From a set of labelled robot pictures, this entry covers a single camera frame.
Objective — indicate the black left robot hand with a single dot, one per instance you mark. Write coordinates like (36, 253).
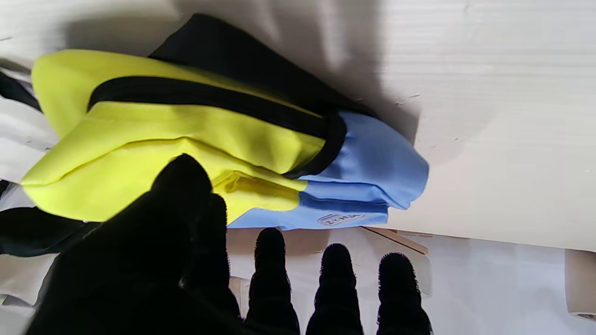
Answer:
(139, 279)

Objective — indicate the blue and yellow school bag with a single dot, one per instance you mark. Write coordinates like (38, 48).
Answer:
(186, 135)

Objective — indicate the beige plant pot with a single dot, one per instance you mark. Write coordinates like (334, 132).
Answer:
(581, 284)

